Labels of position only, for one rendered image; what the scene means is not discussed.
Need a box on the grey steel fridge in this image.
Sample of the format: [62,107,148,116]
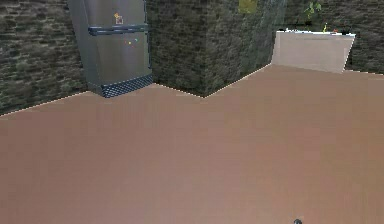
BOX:
[66,0,154,99]

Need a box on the yellow framed picture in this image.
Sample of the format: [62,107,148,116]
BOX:
[238,0,259,15]

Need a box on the dark fridge handle bar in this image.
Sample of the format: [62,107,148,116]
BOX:
[87,23,150,37]

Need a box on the green house plant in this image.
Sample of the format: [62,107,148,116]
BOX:
[302,0,323,26]

